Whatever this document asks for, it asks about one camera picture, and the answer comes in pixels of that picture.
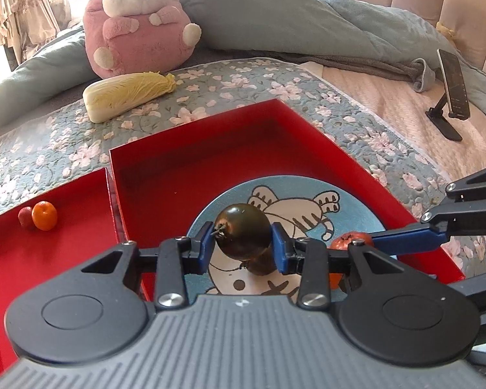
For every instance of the blue-grey fleece duvet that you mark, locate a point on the blue-grey fleece duvet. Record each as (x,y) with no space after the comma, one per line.
(291,24)

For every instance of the shallow red box lid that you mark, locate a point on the shallow red box lid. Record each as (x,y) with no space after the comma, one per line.
(64,259)

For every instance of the small red fruit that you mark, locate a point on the small red fruit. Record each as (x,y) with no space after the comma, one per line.
(24,216)

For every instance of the pink hamster plush toy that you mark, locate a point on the pink hamster plush toy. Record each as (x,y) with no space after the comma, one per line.
(141,32)

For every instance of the floral quilted mat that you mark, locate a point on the floral quilted mat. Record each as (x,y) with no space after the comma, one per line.
(48,142)

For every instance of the napa cabbage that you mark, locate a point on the napa cabbage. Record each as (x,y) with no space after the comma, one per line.
(121,95)

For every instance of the black phone stand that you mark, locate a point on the black phone stand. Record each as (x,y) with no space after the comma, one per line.
(443,123)

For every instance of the blue cat print plate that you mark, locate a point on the blue cat print plate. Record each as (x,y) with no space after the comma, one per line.
(344,206)

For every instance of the hanging clothes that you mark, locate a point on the hanging clothes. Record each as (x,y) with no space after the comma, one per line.
(20,8)

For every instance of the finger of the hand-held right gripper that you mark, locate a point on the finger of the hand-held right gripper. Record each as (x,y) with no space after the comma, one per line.
(478,184)
(409,237)

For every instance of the smartphone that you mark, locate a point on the smartphone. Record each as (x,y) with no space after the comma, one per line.
(455,85)

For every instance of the dark green tomato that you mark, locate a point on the dark green tomato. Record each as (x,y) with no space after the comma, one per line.
(243,231)

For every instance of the orange mandarin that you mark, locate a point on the orange mandarin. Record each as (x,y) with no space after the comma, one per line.
(44,215)

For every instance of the deep red cardboard box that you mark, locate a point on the deep red cardboard box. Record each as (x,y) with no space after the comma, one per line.
(166,174)

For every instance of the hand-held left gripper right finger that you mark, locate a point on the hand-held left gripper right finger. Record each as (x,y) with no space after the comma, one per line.
(279,251)

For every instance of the red-orange tomato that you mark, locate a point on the red-orange tomato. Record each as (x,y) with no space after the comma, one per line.
(344,242)

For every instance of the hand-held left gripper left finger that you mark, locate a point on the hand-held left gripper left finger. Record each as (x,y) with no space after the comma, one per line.
(204,245)

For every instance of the grey herringbone blanket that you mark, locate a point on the grey herringbone blanket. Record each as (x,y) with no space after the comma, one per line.
(423,75)

